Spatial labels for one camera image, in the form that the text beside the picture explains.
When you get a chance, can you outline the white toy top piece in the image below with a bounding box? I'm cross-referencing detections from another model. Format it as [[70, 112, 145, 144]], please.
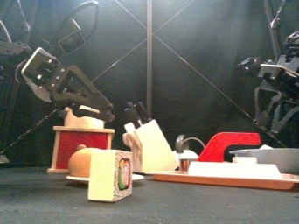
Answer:
[[62, 106, 106, 130]]

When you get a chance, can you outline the small white cylinder piece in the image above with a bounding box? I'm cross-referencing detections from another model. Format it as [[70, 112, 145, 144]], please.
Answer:
[[230, 156, 257, 165]]

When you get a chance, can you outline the white sushi roll piece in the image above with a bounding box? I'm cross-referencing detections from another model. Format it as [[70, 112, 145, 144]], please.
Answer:
[[86, 149, 134, 203]]

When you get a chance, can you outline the red wooden toy box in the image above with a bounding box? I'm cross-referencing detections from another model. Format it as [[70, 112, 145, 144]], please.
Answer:
[[46, 125, 117, 175]]

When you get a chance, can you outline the grey bowl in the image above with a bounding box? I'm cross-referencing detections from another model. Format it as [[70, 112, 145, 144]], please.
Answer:
[[228, 146, 299, 175]]

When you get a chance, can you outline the red white toy iron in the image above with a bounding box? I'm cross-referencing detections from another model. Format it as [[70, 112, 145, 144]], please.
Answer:
[[186, 131, 284, 180]]

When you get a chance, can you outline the wooden toy bun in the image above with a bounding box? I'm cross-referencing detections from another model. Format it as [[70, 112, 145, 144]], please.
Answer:
[[67, 143, 102, 179]]

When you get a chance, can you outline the white toy knife block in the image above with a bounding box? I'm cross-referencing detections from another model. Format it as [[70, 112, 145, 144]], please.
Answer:
[[121, 118, 181, 174]]

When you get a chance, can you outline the small silver toy kettle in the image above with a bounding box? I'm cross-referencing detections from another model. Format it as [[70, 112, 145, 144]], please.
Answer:
[[173, 134, 206, 172]]

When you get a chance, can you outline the small white plate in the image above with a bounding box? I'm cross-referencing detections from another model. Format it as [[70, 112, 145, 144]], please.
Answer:
[[65, 173, 145, 184]]

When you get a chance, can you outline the orange wooden tray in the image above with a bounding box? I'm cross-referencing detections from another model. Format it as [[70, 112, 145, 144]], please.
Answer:
[[148, 170, 299, 191]]

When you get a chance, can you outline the black-handled toy knife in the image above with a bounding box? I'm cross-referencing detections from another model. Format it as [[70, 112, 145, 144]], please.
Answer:
[[124, 101, 142, 130], [133, 101, 153, 124]]

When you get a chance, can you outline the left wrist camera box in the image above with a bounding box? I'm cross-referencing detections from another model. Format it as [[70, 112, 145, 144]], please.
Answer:
[[57, 18, 87, 55]]

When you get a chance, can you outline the vertical metal frame pole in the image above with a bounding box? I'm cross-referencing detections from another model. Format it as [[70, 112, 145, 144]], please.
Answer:
[[145, 0, 153, 118]]

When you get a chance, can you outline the black looped cable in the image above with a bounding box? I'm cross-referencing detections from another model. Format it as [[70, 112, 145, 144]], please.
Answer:
[[57, 0, 99, 42]]

